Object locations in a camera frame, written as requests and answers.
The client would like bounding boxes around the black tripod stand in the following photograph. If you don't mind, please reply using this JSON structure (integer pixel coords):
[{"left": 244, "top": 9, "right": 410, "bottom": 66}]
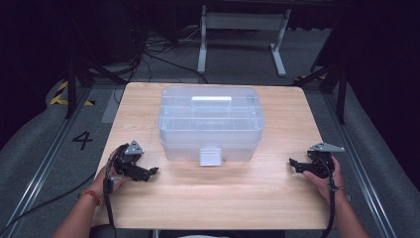
[
  {"left": 62, "top": 54, "right": 129, "bottom": 120},
  {"left": 294, "top": 58, "right": 349, "bottom": 125}
]

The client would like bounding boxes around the yellow black floor tape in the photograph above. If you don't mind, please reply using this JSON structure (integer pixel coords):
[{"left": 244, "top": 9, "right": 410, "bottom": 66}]
[{"left": 49, "top": 80, "right": 96, "bottom": 107}]

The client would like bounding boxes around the bundle of black cables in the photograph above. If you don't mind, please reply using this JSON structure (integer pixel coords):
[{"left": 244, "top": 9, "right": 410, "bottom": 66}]
[{"left": 130, "top": 0, "right": 210, "bottom": 85}]

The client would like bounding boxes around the black floor cable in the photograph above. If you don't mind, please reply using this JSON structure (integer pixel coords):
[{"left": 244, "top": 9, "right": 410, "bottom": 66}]
[{"left": 0, "top": 171, "right": 97, "bottom": 236}]

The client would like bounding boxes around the metal floor rail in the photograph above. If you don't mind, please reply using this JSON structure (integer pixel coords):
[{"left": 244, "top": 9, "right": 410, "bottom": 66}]
[
  {"left": 0, "top": 86, "right": 94, "bottom": 238},
  {"left": 323, "top": 92, "right": 398, "bottom": 238}
]

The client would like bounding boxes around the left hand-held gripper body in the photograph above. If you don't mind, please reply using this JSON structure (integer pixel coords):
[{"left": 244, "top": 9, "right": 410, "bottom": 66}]
[{"left": 113, "top": 140, "right": 153, "bottom": 182}]

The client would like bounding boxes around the clear plastic storage box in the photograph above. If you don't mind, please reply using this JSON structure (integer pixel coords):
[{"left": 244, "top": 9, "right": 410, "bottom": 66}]
[{"left": 157, "top": 84, "right": 265, "bottom": 167}]

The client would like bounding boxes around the grey metal table frame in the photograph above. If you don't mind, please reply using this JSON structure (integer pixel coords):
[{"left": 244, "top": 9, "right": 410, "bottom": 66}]
[{"left": 196, "top": 4, "right": 292, "bottom": 78}]

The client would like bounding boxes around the dark round object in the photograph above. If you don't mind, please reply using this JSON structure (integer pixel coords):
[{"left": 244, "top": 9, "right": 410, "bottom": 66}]
[{"left": 89, "top": 223, "right": 117, "bottom": 238}]

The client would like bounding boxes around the person's left hand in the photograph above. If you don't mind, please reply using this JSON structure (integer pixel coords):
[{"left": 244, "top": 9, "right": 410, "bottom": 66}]
[{"left": 94, "top": 148, "right": 133, "bottom": 196}]

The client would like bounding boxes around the orange beaded bracelet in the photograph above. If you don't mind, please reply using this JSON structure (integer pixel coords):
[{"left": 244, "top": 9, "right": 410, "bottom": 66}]
[{"left": 80, "top": 189, "right": 103, "bottom": 206}]

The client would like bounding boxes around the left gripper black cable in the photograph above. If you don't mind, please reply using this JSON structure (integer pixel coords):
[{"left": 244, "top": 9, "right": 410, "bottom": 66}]
[{"left": 102, "top": 143, "right": 131, "bottom": 232}]

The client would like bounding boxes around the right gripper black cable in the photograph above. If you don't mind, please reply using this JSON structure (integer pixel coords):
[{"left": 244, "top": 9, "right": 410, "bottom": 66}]
[{"left": 317, "top": 158, "right": 345, "bottom": 238}]

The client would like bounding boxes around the person's white shirt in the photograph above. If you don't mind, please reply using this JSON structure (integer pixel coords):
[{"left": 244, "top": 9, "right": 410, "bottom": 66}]
[{"left": 177, "top": 234, "right": 230, "bottom": 238}]

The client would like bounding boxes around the person's right hand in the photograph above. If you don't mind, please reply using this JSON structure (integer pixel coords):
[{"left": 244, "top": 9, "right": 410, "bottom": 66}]
[{"left": 301, "top": 155, "right": 347, "bottom": 203}]

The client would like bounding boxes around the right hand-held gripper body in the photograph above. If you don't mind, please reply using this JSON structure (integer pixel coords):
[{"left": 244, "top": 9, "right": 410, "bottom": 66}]
[{"left": 302, "top": 142, "right": 346, "bottom": 179}]

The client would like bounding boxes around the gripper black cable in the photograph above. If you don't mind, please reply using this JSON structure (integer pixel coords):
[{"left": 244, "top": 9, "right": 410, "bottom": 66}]
[
  {"left": 317, "top": 158, "right": 345, "bottom": 238},
  {"left": 102, "top": 143, "right": 131, "bottom": 232}
]

